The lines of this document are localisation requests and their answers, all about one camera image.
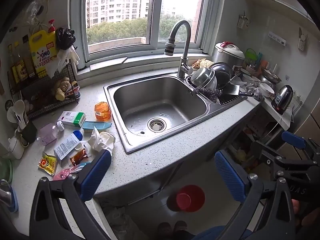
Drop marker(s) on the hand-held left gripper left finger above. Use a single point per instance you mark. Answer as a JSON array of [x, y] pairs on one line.
[[96, 173]]

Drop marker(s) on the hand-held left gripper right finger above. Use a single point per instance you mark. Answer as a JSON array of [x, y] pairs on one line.
[[230, 177]]

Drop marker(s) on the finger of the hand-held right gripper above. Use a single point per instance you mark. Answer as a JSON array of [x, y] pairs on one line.
[[293, 140], [275, 160]]

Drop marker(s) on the brown sauce packet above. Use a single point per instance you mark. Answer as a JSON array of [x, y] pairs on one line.
[[78, 157]]

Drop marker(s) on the white tissue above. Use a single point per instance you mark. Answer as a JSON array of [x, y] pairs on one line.
[[102, 140]]

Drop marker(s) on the red plastic bin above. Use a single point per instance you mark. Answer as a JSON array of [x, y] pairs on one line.
[[190, 198]]

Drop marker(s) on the white and green box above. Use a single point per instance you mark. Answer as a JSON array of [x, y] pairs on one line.
[[72, 118]]

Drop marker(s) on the person's right hand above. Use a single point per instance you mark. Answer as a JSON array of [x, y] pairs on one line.
[[297, 208]]

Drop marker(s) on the pink wrapper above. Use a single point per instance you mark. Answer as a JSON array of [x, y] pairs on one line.
[[62, 173]]

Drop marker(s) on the white and blue printed box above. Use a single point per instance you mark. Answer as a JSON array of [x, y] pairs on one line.
[[66, 148]]

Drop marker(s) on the electric kettle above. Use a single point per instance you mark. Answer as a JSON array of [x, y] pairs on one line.
[[283, 97]]

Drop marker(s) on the blue round lid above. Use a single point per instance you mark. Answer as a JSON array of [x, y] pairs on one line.
[[78, 133]]

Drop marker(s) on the blue scrub brush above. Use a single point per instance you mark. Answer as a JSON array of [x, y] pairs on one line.
[[96, 125]]

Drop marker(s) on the yellow and red sauce packet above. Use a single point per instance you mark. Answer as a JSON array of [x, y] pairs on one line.
[[48, 165]]

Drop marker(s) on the white plastic bag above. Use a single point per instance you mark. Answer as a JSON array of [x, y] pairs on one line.
[[120, 220]]

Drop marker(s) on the white ceramic bowl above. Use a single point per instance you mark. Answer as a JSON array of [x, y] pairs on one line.
[[266, 90]]

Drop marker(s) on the person's blue jeans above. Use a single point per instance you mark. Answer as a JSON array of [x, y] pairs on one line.
[[220, 235]]

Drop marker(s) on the orange plastic jar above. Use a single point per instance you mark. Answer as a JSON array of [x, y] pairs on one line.
[[102, 112]]

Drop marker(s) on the clear purple bottle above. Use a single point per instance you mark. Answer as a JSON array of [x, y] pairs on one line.
[[47, 132]]

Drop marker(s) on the steel pot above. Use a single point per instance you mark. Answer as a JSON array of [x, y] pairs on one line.
[[271, 77]]

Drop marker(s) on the person's right shoe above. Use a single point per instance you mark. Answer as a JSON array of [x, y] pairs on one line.
[[180, 228]]

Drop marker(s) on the person's shoe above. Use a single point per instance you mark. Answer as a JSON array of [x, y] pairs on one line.
[[180, 228], [165, 230]]

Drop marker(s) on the sink drain strainer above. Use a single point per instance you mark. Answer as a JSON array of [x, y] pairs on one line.
[[156, 124]]

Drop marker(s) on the dark utensil mug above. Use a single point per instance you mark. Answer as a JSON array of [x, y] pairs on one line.
[[28, 132]]

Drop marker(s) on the cleaver knife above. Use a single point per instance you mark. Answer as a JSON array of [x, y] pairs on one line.
[[231, 90]]

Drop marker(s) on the white ceramic pot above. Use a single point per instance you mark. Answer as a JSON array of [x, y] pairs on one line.
[[16, 150]]

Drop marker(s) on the person's left shoe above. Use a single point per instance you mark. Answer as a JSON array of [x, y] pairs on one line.
[[165, 230]]

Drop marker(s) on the blue coaster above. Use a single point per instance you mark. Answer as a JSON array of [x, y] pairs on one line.
[[14, 200]]

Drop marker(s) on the green tray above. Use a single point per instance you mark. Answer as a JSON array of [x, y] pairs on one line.
[[8, 170]]

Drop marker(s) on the steel wool scrubber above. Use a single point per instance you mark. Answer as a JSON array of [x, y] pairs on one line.
[[206, 92]]

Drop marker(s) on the red snack packet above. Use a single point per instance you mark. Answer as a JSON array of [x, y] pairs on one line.
[[74, 87]]

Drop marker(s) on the ginger root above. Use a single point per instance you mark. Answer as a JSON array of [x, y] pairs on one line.
[[61, 91]]

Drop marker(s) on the small steel pitcher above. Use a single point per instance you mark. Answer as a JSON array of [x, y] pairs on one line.
[[5, 196]]

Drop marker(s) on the green plastic basket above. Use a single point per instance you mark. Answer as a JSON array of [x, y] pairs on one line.
[[250, 55]]

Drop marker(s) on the garlic bulb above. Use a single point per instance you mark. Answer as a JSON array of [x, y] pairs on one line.
[[28, 106]]

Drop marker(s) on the black pan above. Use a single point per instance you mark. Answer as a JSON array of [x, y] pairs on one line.
[[222, 73]]

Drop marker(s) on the stainless steel sink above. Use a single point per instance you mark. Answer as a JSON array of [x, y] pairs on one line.
[[160, 97]]

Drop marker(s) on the large white serving spoon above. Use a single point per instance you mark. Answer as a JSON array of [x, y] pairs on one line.
[[19, 110]]

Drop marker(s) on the stainless steel bowl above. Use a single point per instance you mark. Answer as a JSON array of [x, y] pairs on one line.
[[203, 77]]

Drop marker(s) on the small white serving spoon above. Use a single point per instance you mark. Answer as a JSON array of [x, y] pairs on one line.
[[10, 113]]

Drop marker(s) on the steel rice cooker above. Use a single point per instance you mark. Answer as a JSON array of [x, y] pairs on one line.
[[228, 55]]

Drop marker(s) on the beige dish cloth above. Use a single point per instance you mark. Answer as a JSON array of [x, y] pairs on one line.
[[203, 62]]

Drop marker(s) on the translucent white plastic gloves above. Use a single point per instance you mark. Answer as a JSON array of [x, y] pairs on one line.
[[60, 60]]

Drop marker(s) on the yellow label sauce bottle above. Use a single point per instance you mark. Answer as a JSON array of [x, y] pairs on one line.
[[21, 71]]

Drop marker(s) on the steel gooseneck faucet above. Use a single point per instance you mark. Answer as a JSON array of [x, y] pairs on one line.
[[185, 55]]

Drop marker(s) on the yellow detergent bottle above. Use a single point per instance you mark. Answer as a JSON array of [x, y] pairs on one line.
[[42, 52]]

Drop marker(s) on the dark glass bottle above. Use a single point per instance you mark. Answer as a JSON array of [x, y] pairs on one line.
[[28, 60]]

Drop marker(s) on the black plastic bag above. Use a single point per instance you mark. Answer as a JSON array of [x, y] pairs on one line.
[[65, 38]]

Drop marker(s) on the clear plastic bag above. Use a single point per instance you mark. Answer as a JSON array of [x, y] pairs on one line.
[[37, 10]]

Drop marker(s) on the white wall utensil holder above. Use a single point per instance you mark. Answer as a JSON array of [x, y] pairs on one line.
[[302, 42], [242, 22]]

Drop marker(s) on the white wall power strip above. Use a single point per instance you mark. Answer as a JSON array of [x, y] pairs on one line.
[[277, 38]]

